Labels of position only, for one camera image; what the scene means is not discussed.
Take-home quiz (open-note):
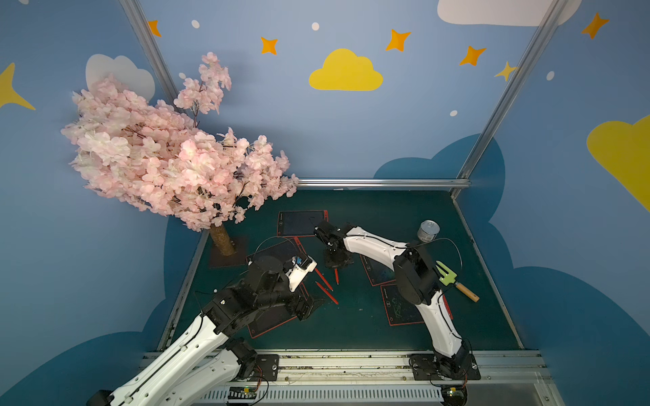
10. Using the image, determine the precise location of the green garden fork wooden handle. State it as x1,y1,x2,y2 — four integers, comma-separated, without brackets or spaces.
435,261,480,303

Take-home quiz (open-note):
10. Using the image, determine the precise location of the red tablet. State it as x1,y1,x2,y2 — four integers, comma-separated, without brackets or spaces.
277,210,328,237
379,284,424,326
361,255,395,287
248,284,310,339
246,237,305,264

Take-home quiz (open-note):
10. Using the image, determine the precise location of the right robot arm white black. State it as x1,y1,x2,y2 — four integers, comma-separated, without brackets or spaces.
314,221,481,380

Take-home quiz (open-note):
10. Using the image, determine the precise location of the aluminium rail frame front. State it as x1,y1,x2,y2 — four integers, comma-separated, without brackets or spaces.
190,350,564,405

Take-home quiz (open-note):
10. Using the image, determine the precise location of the pink cherry blossom tree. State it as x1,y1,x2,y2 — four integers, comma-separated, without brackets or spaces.
63,53,298,256

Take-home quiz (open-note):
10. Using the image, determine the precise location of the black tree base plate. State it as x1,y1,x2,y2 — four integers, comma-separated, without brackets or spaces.
208,235,249,269

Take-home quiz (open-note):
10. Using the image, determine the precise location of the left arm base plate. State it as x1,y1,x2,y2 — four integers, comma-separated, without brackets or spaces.
236,355,279,382

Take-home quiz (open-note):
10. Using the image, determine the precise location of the aluminium back rail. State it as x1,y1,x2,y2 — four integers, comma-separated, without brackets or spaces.
298,179,471,189

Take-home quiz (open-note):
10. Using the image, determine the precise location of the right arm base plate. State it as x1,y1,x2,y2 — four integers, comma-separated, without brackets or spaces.
409,353,482,381

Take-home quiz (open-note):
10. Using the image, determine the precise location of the right circuit board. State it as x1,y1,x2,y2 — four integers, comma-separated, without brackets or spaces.
440,387,467,406

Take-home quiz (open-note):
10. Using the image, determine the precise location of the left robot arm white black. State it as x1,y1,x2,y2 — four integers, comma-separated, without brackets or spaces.
88,254,317,405

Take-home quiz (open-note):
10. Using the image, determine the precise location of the silver tin can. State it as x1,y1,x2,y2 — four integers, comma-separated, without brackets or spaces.
417,220,440,243

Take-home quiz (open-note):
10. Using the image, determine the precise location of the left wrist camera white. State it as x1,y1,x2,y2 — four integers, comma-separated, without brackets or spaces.
286,255,317,292

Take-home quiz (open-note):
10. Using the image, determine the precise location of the circuit board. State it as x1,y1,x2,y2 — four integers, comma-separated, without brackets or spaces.
225,386,264,405
440,387,467,406

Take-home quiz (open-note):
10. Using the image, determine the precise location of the left circuit board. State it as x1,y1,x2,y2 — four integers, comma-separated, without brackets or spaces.
225,386,264,405

